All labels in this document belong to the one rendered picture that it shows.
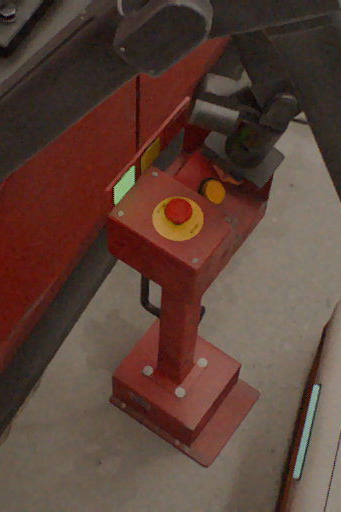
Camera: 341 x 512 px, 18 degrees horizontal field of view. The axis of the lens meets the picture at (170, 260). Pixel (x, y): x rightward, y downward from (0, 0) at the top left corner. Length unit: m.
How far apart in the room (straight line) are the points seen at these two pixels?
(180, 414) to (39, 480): 0.32
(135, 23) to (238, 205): 0.93
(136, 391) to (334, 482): 0.45
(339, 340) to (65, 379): 0.59
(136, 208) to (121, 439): 0.78
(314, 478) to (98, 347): 0.60
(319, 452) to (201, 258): 0.57
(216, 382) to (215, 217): 0.66
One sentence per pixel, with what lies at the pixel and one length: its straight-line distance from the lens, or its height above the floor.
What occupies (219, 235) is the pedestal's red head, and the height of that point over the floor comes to 0.78.
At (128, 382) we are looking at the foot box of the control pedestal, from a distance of 2.12.
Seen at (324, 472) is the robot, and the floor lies 0.28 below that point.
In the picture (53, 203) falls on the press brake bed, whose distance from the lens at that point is 1.79.
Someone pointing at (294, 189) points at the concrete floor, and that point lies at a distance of 2.49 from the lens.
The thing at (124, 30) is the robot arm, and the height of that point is 1.54.
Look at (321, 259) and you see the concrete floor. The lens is 2.40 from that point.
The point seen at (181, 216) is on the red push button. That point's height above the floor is 0.81.
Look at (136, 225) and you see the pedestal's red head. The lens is 1.51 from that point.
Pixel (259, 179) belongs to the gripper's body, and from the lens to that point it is 1.47.
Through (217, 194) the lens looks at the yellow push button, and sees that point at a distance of 1.61.
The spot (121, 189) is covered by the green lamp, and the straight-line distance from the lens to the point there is 1.50.
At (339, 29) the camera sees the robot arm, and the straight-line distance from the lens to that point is 0.73.
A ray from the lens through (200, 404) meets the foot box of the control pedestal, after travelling 2.10.
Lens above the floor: 2.09
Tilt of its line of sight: 62 degrees down
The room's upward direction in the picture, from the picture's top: 4 degrees clockwise
